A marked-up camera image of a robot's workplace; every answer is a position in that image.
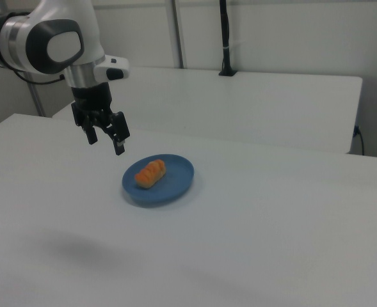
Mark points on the black pole with clamp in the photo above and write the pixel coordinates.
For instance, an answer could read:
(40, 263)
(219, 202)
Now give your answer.
(225, 38)

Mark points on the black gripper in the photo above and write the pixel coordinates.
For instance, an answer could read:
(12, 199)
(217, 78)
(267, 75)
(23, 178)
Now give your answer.
(92, 97)

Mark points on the orange braided bread roll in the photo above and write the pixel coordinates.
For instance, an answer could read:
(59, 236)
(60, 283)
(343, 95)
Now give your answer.
(150, 174)

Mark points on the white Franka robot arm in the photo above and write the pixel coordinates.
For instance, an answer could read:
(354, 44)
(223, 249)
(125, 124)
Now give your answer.
(18, 35)

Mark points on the grey aluminium frame post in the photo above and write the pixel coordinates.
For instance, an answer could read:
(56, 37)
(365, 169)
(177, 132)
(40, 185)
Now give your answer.
(37, 99)
(178, 32)

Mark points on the blue round plate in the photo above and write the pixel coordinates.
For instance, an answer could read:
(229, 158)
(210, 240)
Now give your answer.
(175, 179)

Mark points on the white side table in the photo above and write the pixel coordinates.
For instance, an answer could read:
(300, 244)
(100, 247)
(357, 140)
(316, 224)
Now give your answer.
(239, 105)

